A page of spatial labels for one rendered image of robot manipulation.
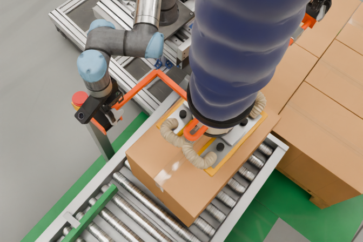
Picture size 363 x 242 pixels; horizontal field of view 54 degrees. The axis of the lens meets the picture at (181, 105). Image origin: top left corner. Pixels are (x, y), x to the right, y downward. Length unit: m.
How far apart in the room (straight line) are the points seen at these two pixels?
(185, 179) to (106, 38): 0.73
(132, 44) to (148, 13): 0.10
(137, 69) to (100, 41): 1.55
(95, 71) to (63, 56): 2.01
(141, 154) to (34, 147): 1.29
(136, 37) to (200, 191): 0.74
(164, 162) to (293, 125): 0.90
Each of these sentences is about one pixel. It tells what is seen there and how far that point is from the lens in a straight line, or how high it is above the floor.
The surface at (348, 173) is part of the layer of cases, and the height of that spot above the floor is 0.54.
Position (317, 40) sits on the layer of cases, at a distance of 2.48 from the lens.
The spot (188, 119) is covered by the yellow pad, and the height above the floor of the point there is 1.15.
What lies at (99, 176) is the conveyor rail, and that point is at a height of 0.59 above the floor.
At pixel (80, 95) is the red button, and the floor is 1.04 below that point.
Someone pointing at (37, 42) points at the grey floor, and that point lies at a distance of 3.09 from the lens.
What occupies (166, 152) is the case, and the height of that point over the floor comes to 0.95.
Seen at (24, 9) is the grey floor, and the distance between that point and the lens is 3.33.
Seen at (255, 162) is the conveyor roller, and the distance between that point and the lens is 2.00.
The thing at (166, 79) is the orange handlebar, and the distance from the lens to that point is 1.31.
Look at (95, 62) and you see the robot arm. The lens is 0.96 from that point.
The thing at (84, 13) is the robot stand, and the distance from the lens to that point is 2.89.
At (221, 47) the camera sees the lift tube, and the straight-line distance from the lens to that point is 0.78.
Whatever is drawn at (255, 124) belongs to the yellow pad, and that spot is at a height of 1.15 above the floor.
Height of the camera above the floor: 2.42
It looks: 66 degrees down
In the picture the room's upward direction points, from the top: 6 degrees clockwise
